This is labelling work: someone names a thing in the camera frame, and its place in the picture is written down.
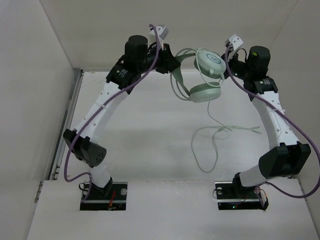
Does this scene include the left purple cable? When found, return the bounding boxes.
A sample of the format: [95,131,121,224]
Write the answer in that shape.
[63,23,161,202]

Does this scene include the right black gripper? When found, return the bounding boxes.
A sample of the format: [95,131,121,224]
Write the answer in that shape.
[209,48,253,81]

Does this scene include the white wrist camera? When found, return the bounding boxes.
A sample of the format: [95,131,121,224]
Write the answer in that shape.
[148,24,170,48]
[224,34,244,53]

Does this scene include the pale green headphone cable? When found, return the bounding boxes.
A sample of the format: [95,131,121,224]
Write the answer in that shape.
[191,48,262,173]

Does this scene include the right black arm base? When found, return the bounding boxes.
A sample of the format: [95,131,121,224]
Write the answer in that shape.
[212,181,269,211]

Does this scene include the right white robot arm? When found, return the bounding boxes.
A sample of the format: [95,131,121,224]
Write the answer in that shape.
[222,44,311,197]

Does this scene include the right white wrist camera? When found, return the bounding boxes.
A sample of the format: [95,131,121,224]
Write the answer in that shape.
[224,34,244,53]

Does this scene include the mint green headphones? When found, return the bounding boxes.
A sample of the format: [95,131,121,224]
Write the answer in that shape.
[170,47,227,103]

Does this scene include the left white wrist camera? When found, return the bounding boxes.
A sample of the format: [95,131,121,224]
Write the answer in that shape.
[148,24,170,48]

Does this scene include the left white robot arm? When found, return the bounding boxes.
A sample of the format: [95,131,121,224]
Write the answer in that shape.
[63,34,180,199]

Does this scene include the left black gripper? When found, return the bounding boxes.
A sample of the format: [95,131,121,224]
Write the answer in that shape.
[138,42,181,74]

